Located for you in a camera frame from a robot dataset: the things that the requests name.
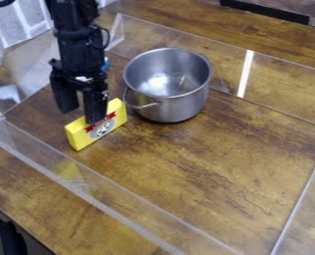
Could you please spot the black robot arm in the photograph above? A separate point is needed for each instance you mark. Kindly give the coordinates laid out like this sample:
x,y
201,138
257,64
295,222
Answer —
x,y
73,14

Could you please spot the clear acrylic barrier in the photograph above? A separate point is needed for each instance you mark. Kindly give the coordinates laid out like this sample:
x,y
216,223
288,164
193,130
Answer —
x,y
208,186

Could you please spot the white curtain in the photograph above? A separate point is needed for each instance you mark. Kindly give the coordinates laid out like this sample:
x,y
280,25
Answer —
x,y
25,19

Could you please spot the yellow butter block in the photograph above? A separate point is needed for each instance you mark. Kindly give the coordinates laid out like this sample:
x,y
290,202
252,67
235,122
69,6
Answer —
x,y
84,134

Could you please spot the black table leg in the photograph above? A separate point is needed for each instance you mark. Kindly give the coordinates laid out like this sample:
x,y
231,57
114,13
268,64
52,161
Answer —
x,y
13,241

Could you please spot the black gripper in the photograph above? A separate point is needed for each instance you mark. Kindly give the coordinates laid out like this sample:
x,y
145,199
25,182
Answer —
x,y
77,71

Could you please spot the black bar at table edge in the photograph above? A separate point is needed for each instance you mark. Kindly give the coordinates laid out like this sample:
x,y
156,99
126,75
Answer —
x,y
266,11

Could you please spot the stainless steel pot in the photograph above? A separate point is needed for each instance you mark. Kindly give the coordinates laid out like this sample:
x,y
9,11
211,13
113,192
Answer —
x,y
167,84

